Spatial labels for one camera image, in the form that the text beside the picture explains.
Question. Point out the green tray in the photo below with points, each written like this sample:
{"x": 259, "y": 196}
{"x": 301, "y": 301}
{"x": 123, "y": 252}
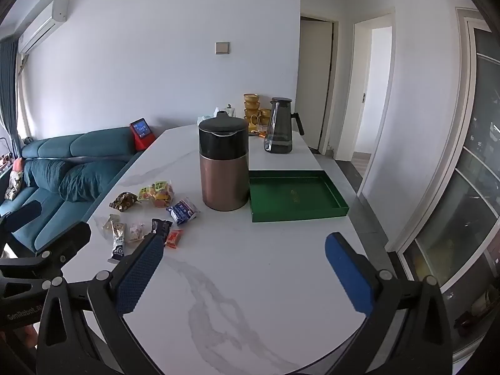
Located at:
{"x": 293, "y": 193}

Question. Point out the beige snack packet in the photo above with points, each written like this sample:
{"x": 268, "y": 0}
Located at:
{"x": 103, "y": 226}

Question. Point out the yellow snack bag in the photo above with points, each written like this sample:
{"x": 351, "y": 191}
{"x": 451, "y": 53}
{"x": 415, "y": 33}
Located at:
{"x": 158, "y": 193}

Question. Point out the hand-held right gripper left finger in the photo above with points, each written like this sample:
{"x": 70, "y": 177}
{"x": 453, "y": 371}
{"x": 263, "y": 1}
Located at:
{"x": 138, "y": 273}

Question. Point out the red smart display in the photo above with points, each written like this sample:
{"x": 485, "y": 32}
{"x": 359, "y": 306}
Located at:
{"x": 141, "y": 132}

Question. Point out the small orange snack packet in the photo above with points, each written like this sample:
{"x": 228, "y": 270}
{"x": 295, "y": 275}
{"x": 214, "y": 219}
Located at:
{"x": 174, "y": 238}

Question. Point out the glass door cabinet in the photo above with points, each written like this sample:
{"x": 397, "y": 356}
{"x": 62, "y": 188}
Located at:
{"x": 468, "y": 187}

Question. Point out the wall switch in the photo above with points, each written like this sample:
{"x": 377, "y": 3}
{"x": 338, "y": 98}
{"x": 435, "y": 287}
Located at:
{"x": 222, "y": 47}

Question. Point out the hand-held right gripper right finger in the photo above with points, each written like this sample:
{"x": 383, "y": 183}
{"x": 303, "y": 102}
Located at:
{"x": 349, "y": 273}

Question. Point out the white door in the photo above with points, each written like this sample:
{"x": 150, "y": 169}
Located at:
{"x": 314, "y": 86}

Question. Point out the pale snack packet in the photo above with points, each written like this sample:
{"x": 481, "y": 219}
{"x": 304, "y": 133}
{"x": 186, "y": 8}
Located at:
{"x": 136, "y": 232}

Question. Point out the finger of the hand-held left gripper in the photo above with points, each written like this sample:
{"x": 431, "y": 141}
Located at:
{"x": 24, "y": 213}
{"x": 72, "y": 240}

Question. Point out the teal curtain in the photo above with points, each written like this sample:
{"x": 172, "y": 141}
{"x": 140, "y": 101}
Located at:
{"x": 8, "y": 93}

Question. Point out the black snack packet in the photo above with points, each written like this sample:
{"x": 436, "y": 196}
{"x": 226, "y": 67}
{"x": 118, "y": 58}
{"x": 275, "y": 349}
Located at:
{"x": 161, "y": 225}

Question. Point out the brown gold snack packet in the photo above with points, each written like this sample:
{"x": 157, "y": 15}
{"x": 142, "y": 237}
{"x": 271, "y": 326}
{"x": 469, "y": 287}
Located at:
{"x": 124, "y": 201}

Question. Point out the teal sofa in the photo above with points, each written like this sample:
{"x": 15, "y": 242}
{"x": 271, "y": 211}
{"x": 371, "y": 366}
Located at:
{"x": 70, "y": 172}

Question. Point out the long silver snack packet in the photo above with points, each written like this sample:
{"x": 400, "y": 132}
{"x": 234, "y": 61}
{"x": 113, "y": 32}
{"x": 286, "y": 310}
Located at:
{"x": 118, "y": 242}

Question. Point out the blue white snack packet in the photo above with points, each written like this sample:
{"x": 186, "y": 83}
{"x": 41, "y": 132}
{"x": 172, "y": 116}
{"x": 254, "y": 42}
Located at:
{"x": 182, "y": 211}

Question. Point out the white air conditioner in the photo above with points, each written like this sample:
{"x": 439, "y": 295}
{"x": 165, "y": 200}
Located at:
{"x": 39, "y": 27}

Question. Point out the brown thermos jug black lid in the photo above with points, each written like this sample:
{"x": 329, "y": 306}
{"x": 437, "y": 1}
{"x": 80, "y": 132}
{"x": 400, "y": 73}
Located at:
{"x": 224, "y": 164}

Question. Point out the white tissue pack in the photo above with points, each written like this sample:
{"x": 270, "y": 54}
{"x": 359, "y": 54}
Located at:
{"x": 205, "y": 119}

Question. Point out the patterned cushion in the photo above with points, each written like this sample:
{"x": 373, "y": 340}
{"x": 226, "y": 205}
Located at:
{"x": 13, "y": 185}

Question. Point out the dark glass pitcher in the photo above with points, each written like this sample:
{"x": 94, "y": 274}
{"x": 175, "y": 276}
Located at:
{"x": 279, "y": 129}

